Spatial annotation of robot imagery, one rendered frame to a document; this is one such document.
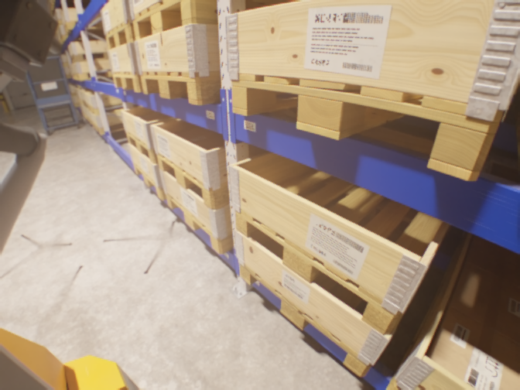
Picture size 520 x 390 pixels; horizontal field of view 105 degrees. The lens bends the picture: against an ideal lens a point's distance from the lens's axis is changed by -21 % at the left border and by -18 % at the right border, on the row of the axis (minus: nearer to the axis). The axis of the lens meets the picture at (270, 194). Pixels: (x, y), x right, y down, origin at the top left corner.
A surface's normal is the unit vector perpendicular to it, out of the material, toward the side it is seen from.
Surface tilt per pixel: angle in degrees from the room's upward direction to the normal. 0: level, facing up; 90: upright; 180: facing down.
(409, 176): 90
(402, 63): 90
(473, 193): 90
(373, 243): 90
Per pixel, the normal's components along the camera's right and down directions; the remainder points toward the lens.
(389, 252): -0.72, 0.35
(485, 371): 0.01, -0.86
